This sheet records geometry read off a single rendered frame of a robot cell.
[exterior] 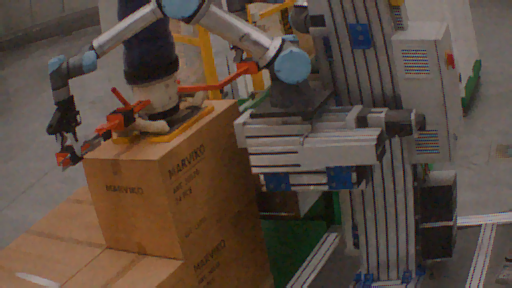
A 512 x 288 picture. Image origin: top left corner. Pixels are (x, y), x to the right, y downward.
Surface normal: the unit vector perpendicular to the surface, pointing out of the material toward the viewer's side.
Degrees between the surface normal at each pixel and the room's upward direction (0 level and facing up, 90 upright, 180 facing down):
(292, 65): 95
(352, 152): 90
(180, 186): 90
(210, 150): 90
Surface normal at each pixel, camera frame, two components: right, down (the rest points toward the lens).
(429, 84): -0.38, 0.36
